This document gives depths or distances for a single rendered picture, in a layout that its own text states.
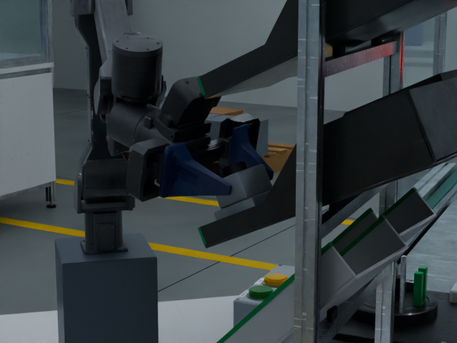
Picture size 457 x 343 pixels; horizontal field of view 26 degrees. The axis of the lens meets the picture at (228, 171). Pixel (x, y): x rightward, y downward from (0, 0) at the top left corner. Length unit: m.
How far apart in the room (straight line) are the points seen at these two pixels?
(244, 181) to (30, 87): 4.98
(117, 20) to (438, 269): 0.89
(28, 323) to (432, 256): 0.79
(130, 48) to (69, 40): 11.03
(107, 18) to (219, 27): 9.60
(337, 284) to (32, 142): 5.11
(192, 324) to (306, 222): 0.84
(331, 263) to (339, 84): 9.30
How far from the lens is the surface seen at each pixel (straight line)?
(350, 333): 1.44
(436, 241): 2.12
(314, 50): 0.92
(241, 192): 1.04
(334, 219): 1.02
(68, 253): 1.51
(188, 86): 1.08
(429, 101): 0.95
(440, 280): 1.86
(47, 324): 1.80
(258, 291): 1.59
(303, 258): 0.96
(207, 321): 1.79
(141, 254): 1.48
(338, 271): 0.98
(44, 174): 6.14
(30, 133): 6.01
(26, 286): 4.78
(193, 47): 11.09
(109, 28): 1.29
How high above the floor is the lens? 1.48
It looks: 12 degrees down
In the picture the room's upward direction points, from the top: straight up
